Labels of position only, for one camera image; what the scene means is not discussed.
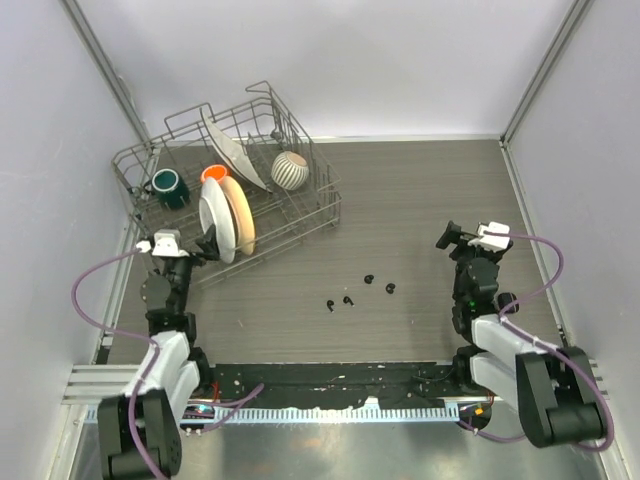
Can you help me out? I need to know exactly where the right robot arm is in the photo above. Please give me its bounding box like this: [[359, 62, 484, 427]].
[[436, 222, 614, 451]]

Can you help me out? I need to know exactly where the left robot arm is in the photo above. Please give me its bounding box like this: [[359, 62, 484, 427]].
[[97, 229, 216, 479]]

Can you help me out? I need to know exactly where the white round plate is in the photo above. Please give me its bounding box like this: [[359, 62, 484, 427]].
[[199, 178, 236, 264]]

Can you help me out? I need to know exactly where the beige round plate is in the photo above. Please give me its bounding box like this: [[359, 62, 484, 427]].
[[220, 176, 256, 255]]

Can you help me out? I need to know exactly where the dark green mug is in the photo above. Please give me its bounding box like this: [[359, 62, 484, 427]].
[[143, 168, 191, 210]]

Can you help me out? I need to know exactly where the orange cup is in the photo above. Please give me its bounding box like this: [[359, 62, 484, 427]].
[[200, 164, 229, 184]]

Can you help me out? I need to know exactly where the grey tilted plate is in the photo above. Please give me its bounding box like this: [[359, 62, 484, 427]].
[[200, 107, 271, 193]]

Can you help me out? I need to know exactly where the striped ceramic bowl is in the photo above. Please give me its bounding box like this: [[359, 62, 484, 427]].
[[271, 151, 310, 191]]

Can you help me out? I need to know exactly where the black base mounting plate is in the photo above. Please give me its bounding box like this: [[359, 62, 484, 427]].
[[210, 362, 488, 410]]

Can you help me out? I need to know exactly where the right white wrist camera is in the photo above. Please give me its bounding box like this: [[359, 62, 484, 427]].
[[468, 221, 511, 252]]

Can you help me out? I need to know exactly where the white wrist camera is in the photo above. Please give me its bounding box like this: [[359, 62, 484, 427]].
[[135, 229, 187, 258], [468, 221, 511, 252]]

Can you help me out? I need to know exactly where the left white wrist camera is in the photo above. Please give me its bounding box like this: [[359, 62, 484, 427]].
[[135, 229, 187, 258]]

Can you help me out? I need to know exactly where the grey wire dish rack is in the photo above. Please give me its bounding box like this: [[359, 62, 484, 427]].
[[111, 81, 341, 285]]

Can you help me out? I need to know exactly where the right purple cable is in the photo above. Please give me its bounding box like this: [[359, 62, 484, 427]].
[[457, 231, 615, 443]]

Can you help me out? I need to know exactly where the purple cable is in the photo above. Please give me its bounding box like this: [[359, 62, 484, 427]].
[[457, 231, 615, 443], [70, 247, 176, 476]]

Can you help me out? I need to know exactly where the white slotted cable duct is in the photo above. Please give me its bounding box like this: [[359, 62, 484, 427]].
[[85, 402, 460, 424]]

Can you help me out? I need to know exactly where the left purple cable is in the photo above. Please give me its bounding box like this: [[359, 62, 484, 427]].
[[70, 247, 176, 476]]

